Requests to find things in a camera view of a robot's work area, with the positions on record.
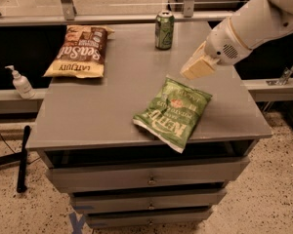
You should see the metal railing frame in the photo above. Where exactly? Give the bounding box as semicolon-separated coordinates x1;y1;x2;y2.
0;0;238;27

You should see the middle grey drawer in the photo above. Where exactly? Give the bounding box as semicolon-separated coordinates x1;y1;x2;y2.
70;188;227;214

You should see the white pump bottle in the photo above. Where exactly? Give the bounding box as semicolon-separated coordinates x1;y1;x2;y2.
6;65;35;99

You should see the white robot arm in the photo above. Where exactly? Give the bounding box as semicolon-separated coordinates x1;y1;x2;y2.
181;0;293;80

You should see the grey drawer cabinet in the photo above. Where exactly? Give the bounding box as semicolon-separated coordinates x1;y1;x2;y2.
27;22;272;228

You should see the top grey drawer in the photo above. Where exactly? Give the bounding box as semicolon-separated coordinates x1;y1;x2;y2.
46;156;250;193

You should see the brown sea salt chip bag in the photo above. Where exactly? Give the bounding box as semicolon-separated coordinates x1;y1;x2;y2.
44;25;114;78

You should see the green soda can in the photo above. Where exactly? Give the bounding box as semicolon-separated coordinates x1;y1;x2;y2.
155;11;175;50

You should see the bottom grey drawer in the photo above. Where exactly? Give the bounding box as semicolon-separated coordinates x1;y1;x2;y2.
86;207;212;228

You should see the black stand leg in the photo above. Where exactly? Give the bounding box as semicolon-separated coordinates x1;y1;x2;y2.
0;126;30;193

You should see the grey drawer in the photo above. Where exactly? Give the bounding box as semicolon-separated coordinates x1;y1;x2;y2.
46;156;250;193
70;188;227;214
86;207;212;228

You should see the metal clamp bracket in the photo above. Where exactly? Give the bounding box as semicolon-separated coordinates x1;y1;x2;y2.
267;65;293;86

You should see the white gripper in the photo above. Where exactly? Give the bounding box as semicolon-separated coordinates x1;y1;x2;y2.
181;17;252;80

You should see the green jalapeno chip bag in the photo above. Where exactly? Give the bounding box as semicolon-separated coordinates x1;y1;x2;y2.
133;78;212;153

